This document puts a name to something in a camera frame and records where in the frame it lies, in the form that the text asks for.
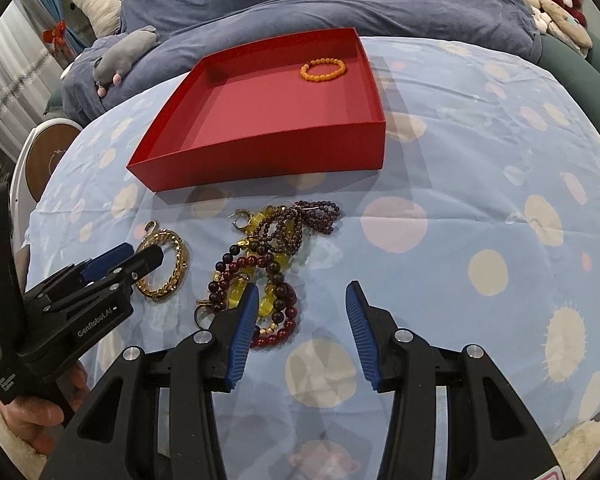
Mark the green sofa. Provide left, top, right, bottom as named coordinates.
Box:
left=500, top=0, right=600, bottom=126

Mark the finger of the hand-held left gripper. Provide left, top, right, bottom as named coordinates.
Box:
left=42, top=246, right=165, bottom=313
left=27, top=242, right=136, bottom=306

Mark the red bow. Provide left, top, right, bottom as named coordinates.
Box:
left=42, top=21, right=68, bottom=53

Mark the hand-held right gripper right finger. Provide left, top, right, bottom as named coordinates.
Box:
left=345, top=280, right=563, bottom=480

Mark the blue quilt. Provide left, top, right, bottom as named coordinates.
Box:
left=60, top=0, right=543, bottom=128

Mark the person's left hand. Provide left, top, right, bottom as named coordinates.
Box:
left=0, top=350, right=90, bottom=457

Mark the beige plush toy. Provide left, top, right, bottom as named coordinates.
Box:
left=510, top=0, right=593, bottom=58

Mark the dark purple bead strand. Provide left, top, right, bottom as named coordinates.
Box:
left=252, top=200, right=342, bottom=256

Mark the orange bead bracelet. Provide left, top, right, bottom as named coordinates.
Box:
left=300, top=58, right=348, bottom=82

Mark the grey plush mouse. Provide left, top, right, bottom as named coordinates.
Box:
left=92, top=25, right=158, bottom=98

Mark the gold chain bracelet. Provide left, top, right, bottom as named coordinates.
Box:
left=134, top=221, right=191, bottom=303

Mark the white sheer curtain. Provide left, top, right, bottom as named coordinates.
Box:
left=0, top=0, right=71, bottom=161

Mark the yellow bead bracelet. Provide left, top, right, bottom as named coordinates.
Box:
left=227, top=212, right=311, bottom=336

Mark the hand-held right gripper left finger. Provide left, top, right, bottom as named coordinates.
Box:
left=40, top=282, right=261, bottom=480

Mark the white fluffy cloth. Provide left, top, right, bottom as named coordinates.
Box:
left=550, top=420, right=600, bottom=480

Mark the white round wooden stool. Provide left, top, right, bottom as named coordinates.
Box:
left=10, top=117, right=83, bottom=221

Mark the dark red bead bracelet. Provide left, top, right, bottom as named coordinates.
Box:
left=207, top=247, right=301, bottom=351

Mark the red shallow box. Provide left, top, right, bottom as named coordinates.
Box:
left=126, top=27, right=387, bottom=193

